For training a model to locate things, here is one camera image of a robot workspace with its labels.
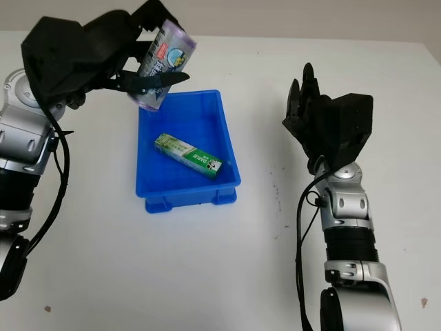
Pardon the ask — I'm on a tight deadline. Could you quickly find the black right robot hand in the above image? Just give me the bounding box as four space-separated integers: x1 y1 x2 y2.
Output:
281 62 341 173

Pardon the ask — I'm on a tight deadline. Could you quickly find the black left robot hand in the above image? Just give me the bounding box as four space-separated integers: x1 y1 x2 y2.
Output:
81 0 191 99

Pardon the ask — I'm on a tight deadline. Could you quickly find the purple cylindrical container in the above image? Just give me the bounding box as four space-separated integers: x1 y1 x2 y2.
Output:
127 19 197 112

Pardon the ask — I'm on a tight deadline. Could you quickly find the green toothpaste box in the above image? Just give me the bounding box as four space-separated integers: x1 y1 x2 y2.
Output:
153 132 224 179

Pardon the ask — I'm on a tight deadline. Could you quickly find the blue plastic tray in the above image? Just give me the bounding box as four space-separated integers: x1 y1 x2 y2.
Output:
135 89 242 214

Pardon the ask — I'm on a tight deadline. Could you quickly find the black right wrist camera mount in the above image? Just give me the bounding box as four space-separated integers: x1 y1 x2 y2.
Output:
329 92 375 170

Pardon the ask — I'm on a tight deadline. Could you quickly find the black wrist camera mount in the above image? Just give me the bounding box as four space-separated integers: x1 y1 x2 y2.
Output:
21 16 104 106
329 92 375 170

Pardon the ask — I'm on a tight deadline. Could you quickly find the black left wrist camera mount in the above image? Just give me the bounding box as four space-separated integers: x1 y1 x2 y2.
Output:
21 16 104 106

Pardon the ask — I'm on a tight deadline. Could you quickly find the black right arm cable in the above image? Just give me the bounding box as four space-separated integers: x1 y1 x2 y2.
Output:
296 172 329 331

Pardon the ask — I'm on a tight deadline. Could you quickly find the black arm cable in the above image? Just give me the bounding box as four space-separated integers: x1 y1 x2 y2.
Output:
23 110 75 260
296 172 329 331

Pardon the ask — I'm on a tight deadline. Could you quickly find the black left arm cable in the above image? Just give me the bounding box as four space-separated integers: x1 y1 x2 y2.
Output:
23 110 75 260

